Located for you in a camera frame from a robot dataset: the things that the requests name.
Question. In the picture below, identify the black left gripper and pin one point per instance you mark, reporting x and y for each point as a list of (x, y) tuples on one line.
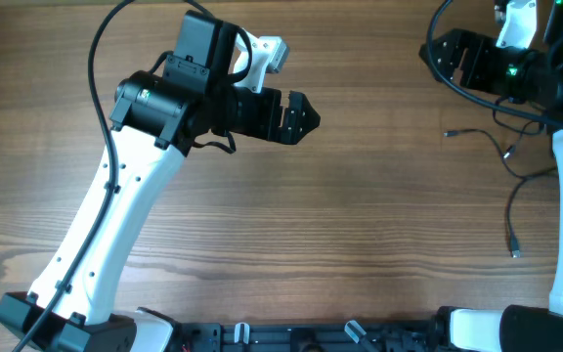
[(265, 125)]

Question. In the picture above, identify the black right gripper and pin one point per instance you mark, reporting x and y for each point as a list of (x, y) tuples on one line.
[(479, 50)]

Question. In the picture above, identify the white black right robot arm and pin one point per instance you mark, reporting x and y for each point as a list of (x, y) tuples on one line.
[(505, 74)]

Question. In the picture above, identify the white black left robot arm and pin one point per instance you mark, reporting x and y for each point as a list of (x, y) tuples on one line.
[(211, 82)]

